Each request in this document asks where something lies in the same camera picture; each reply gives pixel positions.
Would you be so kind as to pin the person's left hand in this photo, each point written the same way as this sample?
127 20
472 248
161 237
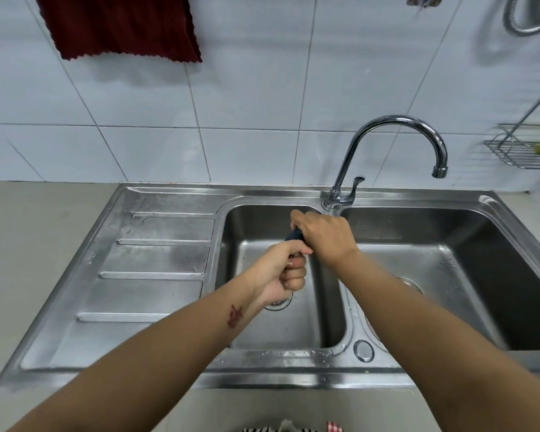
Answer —
274 269

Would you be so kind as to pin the person's right hand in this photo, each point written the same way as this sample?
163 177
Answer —
328 238

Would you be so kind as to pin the person's right fingers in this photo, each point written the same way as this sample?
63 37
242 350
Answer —
303 222

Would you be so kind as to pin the person's left thumb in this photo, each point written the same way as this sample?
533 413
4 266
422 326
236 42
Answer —
290 249

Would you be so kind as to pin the dark blue cloth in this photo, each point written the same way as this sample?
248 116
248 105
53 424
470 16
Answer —
293 234

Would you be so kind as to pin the person's right forearm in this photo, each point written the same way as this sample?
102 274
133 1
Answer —
432 346

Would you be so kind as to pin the person's left forearm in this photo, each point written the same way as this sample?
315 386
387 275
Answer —
153 359

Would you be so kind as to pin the round metal drain strainer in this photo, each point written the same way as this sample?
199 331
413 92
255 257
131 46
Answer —
280 304
411 284

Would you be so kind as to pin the round metal sink hole cap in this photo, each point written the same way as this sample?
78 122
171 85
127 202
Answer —
363 350

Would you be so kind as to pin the stainless steel double sink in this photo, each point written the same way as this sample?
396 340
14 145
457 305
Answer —
162 260

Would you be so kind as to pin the chrome gooseneck faucet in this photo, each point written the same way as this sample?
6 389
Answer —
387 120

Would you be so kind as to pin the dark red hanging cloth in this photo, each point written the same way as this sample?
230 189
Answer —
121 22

